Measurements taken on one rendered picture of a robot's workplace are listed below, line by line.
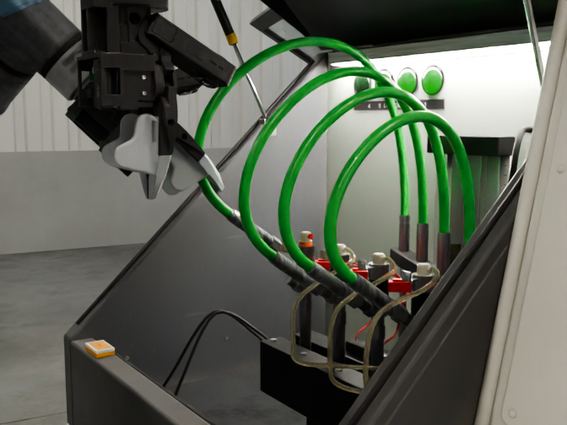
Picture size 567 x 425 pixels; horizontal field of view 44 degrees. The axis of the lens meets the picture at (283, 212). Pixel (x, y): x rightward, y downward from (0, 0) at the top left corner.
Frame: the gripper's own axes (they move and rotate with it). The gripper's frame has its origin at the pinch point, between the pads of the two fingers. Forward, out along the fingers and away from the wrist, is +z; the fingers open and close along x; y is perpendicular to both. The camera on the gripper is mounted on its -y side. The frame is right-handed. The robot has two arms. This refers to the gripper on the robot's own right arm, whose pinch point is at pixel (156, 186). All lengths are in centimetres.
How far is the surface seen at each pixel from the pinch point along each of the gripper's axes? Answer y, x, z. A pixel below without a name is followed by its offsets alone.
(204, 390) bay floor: -25, -38, 41
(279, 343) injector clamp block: -25.8, -14.1, 26.1
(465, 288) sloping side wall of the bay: -24.2, 22.6, 10.1
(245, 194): -13.5, -3.4, 1.9
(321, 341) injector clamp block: -31.4, -11.3, 26.1
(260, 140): -15.7, -3.5, -4.8
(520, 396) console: -26.5, 28.2, 20.5
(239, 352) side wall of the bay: -36, -43, 38
